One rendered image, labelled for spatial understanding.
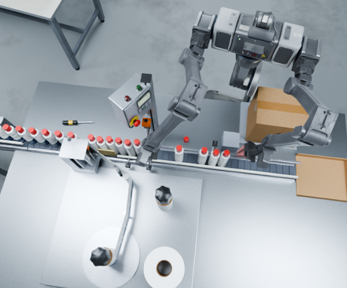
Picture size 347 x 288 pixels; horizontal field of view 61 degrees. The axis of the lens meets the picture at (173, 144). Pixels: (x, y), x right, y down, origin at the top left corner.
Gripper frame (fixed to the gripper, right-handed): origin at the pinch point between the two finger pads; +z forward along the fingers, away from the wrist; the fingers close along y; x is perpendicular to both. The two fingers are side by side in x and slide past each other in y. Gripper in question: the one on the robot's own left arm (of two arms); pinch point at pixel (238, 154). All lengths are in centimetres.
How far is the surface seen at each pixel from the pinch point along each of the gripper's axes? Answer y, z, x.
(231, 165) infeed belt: 1.0, 14.2, 12.2
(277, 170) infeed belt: 0.5, -3.6, 32.9
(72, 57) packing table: -109, 165, -59
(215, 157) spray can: 3.0, 9.2, -7.7
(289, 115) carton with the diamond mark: -24.7, -20.4, 16.2
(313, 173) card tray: -2, -15, 53
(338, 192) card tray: 8, -24, 64
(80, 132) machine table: -9, 82, -60
